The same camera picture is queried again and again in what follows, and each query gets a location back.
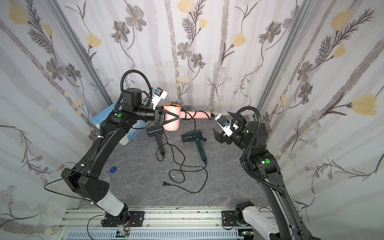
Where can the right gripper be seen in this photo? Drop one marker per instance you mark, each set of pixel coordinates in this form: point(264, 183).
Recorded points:
point(225, 136)

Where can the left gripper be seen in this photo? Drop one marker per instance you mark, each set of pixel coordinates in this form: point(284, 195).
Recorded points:
point(160, 114)

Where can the pink hair dryer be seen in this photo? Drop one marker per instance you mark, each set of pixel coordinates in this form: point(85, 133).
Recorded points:
point(185, 115)

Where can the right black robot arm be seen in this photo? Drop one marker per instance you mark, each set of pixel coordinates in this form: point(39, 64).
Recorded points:
point(247, 131)

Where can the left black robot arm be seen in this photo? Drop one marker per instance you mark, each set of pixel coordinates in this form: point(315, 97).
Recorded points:
point(83, 178)

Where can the black hair dryer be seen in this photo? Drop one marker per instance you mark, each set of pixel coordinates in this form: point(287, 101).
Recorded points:
point(158, 132)

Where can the dark green hair dryer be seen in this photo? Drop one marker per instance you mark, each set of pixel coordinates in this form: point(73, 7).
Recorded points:
point(197, 137)

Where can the blue lidded storage box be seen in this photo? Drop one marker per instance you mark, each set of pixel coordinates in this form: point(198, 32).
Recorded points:
point(138, 127)

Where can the small blue object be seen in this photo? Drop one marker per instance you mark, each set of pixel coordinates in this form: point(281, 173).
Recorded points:
point(113, 169)

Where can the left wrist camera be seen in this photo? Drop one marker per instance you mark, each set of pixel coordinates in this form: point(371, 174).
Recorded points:
point(158, 94)

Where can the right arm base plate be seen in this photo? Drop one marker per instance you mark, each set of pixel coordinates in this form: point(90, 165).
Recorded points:
point(229, 219)

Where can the aluminium mounting rail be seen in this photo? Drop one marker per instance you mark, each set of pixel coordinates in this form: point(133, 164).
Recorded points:
point(160, 223)

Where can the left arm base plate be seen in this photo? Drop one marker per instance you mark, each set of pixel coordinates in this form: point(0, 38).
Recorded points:
point(135, 218)

